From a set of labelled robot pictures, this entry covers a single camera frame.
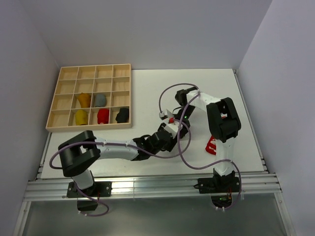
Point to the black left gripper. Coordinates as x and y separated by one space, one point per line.
171 143

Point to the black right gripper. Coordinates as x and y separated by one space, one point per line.
185 127

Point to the grey sock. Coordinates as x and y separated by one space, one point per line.
100 100

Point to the mustard yellow striped sock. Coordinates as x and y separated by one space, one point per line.
84 100

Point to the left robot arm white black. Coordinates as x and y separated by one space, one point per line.
80 152

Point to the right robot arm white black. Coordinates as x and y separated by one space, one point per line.
224 125

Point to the red white fluffy sock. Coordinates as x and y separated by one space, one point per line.
211 146

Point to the rolled black sock in tray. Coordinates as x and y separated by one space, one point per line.
122 116

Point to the rolled red sock in tray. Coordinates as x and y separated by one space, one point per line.
103 116

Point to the wooden compartment tray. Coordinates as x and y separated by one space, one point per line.
91 97

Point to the rolled mustard sock in tray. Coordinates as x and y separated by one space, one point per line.
81 117

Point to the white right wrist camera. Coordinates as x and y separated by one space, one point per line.
164 114

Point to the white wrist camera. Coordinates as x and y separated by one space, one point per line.
172 126
164 114

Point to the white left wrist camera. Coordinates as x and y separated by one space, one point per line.
172 126

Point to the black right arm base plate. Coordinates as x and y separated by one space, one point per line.
209 184

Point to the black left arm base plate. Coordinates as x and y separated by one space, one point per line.
99 189

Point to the black box under rail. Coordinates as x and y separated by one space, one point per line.
86 205

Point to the aluminium rail frame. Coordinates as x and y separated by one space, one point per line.
157 197

